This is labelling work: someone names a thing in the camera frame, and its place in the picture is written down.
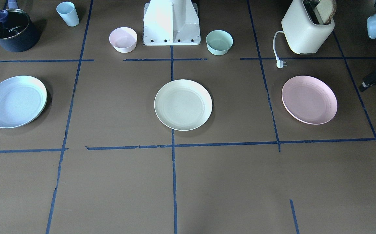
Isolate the dark blue pot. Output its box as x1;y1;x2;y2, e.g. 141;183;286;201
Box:
0;0;41;52

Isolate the light blue cup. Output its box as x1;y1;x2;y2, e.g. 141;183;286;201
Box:
56;1;79;27

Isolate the pink plate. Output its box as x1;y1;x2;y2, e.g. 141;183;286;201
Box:
281;75;338;125

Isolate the green bowl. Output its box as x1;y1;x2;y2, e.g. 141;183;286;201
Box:
206;30;234;55

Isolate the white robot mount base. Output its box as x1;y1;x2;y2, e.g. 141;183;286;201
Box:
142;0;201;46

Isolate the white power plug cable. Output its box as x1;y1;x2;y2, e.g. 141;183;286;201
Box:
273;31;287;69

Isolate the bread slice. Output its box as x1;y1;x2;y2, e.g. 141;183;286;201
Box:
316;0;337;25

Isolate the cream white plate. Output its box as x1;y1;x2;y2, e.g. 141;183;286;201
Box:
154;79;213;131

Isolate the pink bowl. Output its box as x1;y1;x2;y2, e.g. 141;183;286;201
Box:
109;27;137;53

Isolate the blue plate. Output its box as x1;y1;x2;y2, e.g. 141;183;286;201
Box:
0;75;48;129

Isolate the white toaster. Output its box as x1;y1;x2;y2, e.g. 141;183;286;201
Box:
281;0;335;55

